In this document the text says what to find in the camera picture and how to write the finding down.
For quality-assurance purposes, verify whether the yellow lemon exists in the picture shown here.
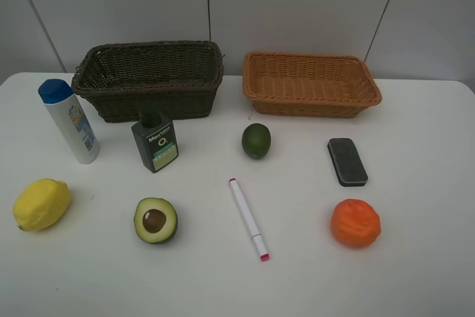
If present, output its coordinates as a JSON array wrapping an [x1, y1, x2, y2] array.
[[13, 178, 71, 232]]

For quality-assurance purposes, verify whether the white pink marker pen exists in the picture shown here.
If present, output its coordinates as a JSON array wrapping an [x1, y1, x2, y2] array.
[[229, 177, 270, 262]]

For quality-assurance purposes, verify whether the green lime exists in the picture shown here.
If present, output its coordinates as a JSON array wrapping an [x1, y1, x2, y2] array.
[[241, 123, 272, 160]]

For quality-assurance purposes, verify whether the black whiteboard eraser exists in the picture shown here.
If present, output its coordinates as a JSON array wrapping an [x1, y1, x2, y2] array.
[[327, 138, 368, 187]]

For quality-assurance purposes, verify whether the white bottle blue cap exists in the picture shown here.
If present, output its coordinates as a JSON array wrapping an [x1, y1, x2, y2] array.
[[38, 79, 99, 164]]

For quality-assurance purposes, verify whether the halved avocado with pit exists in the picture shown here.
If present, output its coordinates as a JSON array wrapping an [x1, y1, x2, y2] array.
[[134, 197, 178, 244]]

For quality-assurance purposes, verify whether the dark brown wicker basket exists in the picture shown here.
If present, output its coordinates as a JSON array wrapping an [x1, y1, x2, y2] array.
[[71, 41, 223, 123]]

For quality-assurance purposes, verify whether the orange peeled tangerine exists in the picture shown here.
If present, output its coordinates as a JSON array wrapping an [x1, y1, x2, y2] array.
[[330, 199, 381, 248]]

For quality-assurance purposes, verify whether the dark green men's bottle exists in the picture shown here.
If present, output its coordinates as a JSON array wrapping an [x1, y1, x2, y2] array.
[[131, 101, 179, 173]]

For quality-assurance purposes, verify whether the orange wicker basket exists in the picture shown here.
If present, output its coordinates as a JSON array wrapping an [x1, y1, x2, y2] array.
[[243, 51, 382, 118]]

